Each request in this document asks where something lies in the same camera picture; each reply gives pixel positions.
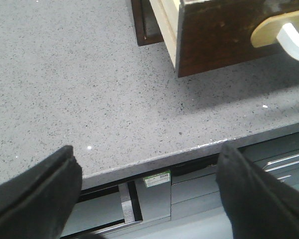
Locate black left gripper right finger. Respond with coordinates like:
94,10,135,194
216,144,299,239

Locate dark wooden drawer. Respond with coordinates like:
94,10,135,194
150,0,299,77

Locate dark wooden drawer cabinet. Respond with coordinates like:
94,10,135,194
130,0,164,46

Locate green white sticker label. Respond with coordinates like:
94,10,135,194
143,170,171,188

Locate black appliance control panel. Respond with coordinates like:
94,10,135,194
61,132,299,239

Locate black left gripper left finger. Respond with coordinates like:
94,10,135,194
0,145,82,239

